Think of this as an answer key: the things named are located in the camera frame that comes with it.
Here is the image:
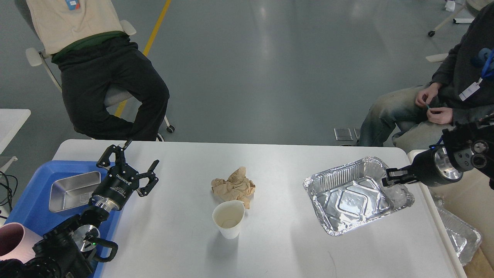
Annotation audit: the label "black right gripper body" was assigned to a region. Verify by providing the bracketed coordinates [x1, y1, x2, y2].
[409, 147, 464, 187]

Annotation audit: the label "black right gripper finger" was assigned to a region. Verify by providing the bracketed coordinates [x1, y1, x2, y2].
[382, 167, 418, 188]

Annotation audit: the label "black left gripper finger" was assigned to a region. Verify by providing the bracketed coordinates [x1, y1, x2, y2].
[96, 140, 133, 172]
[136, 159, 159, 197]

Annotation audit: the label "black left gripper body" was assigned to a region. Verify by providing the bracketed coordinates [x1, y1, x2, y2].
[92, 167, 142, 211]

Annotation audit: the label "square stainless steel tray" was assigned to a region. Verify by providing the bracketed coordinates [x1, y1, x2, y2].
[48, 171, 101, 216]

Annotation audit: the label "aluminium foil tray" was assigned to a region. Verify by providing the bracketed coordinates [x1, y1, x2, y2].
[302, 156, 414, 236]

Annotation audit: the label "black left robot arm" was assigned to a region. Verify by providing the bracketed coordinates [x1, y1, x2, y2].
[1, 140, 159, 278]

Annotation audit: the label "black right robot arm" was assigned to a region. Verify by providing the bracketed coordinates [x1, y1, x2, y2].
[382, 114, 494, 189]

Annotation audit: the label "metal floor plate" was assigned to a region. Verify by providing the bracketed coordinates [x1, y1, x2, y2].
[333, 128, 360, 141]

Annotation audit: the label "foil tray in bin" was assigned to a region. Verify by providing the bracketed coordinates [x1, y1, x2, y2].
[433, 197, 482, 266]

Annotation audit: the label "person in dark hoodie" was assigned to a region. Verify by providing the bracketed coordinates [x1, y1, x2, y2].
[356, 3, 494, 153]

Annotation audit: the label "white paper cup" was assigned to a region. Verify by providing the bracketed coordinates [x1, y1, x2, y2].
[212, 200, 245, 239]

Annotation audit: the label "crumpled brown paper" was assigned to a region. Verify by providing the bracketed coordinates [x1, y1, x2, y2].
[211, 166, 256, 209]

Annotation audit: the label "white side table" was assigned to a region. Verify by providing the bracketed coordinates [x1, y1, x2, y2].
[0, 108, 31, 154]

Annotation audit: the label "pink ribbed mug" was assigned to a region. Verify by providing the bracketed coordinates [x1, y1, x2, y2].
[0, 223, 42, 263]

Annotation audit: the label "person in beige sweater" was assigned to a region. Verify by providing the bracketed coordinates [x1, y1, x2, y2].
[25, 0, 170, 141]

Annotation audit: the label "white chair base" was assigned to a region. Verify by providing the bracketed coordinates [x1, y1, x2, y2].
[427, 0, 479, 37]

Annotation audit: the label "black cables at left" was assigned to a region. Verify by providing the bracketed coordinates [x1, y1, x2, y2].
[0, 170, 19, 220]

